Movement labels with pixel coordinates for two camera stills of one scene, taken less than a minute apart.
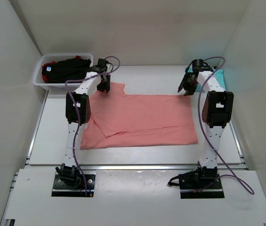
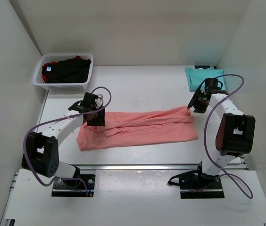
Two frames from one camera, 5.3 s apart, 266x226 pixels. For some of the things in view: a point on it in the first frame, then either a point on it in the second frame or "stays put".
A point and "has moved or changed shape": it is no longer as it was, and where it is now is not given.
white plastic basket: (38, 80) stays put
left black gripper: (103, 81) → (95, 118)
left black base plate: (70, 181) stays put
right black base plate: (204, 183) stays put
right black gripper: (189, 83) → (196, 103)
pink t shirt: (117, 119) has moved or changed shape
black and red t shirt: (65, 70) stays put
